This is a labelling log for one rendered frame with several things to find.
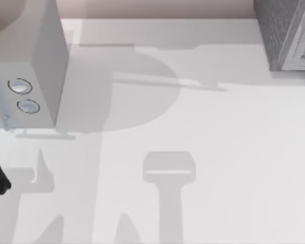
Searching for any small microwave knob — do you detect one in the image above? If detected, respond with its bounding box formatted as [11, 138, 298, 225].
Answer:
[16, 99, 41, 114]

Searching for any large microwave knob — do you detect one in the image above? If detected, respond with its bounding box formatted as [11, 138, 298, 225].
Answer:
[7, 78, 33, 95]

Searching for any pale microwave oven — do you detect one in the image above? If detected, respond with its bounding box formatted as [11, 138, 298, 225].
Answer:
[0, 0, 70, 132]

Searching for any grey cabinet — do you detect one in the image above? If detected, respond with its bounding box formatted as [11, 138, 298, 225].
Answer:
[253, 0, 305, 72]

